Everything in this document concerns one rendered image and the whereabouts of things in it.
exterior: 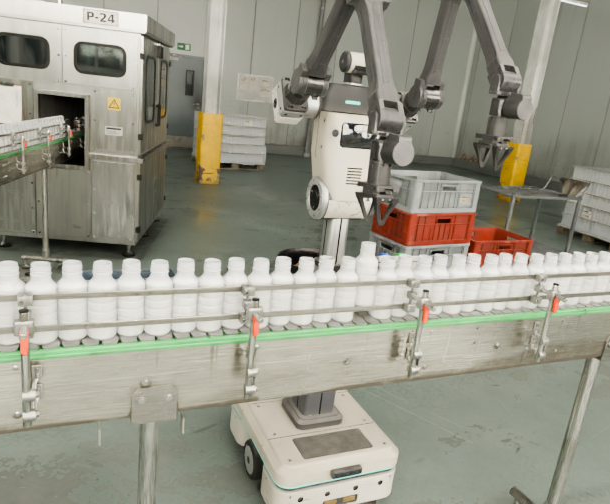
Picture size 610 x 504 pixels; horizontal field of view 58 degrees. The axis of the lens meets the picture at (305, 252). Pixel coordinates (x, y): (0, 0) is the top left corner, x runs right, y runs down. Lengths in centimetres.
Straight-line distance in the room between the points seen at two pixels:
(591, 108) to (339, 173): 1204
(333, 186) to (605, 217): 669
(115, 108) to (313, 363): 373
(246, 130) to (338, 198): 889
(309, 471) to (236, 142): 907
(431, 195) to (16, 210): 341
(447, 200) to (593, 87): 1028
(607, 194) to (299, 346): 731
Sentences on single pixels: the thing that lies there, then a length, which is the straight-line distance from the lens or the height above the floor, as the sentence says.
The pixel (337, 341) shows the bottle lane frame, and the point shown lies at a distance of 139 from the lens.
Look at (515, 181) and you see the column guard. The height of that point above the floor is 39.
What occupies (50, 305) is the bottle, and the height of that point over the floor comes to 108.
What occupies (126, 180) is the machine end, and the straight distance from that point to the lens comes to 488.
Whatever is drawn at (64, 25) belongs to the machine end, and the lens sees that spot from 496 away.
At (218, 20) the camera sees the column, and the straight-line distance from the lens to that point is 907.
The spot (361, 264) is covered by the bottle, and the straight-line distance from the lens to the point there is 139.
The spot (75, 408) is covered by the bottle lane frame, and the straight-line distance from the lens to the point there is 129.
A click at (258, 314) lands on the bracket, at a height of 108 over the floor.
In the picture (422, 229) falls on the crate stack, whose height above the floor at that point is 78.
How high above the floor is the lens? 155
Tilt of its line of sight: 16 degrees down
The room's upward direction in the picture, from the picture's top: 7 degrees clockwise
